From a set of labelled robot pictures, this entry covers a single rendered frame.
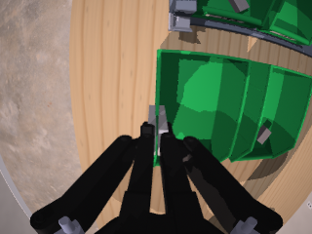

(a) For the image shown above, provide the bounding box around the green bin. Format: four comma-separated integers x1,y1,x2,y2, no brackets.
191,0,275,28
256,0,312,46
153,49,252,168
229,61,312,163

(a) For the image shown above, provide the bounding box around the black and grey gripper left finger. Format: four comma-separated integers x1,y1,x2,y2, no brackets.
30,105,156,234

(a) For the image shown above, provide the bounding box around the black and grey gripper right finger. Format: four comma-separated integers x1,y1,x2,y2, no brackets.
157,105,283,234

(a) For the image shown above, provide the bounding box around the grey metal shelf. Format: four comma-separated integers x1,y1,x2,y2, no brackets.
168,0,312,58

